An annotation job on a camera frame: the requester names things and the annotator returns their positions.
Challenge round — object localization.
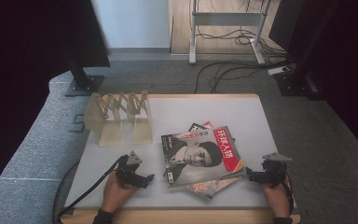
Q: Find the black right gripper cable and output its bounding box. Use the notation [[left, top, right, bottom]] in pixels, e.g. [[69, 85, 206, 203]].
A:
[[282, 178, 295, 217]]

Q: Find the black stand with base plate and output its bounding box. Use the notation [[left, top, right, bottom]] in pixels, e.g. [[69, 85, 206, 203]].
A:
[[62, 46, 105, 97], [273, 0, 325, 101]]

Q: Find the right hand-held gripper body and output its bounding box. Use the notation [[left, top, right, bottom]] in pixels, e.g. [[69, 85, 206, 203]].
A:
[[258, 151, 293, 189]]

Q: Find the person's left hand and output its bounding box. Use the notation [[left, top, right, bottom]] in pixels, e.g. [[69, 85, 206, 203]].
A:
[[102, 171, 138, 215]]

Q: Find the white power strip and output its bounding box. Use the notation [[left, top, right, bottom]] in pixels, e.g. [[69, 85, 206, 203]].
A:
[[268, 65, 291, 77]]

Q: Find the portrait cover magazine red banner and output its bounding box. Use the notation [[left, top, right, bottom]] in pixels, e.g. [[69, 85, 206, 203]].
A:
[[160, 125, 247, 189]]

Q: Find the white metal desk frame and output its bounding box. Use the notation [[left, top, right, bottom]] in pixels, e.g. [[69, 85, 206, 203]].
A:
[[188, 0, 273, 65]]

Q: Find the beige expandable book rack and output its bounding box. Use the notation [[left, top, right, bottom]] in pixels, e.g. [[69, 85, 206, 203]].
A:
[[83, 90, 154, 147]]

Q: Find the black curtain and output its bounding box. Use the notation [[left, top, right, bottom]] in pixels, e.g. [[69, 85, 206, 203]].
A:
[[268, 0, 358, 166], [0, 0, 111, 206]]

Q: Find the person's right hand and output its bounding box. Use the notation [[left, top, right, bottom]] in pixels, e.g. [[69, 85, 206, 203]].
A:
[[262, 175, 294, 218]]

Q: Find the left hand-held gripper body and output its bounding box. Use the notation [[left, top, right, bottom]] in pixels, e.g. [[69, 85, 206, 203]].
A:
[[115, 150, 148, 189]]

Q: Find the red orange cover magazine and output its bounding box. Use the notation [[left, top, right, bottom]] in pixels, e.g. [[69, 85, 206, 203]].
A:
[[185, 120, 245, 201]]

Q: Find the black floor cable bundle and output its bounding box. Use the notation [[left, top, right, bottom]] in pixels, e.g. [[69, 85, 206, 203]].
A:
[[195, 24, 288, 59], [194, 58, 293, 95]]

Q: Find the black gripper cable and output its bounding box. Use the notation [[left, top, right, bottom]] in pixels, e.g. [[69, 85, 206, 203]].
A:
[[282, 178, 295, 217], [52, 155, 127, 224]]

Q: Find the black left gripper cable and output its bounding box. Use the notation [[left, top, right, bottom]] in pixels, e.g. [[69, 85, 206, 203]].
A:
[[52, 155, 127, 224]]

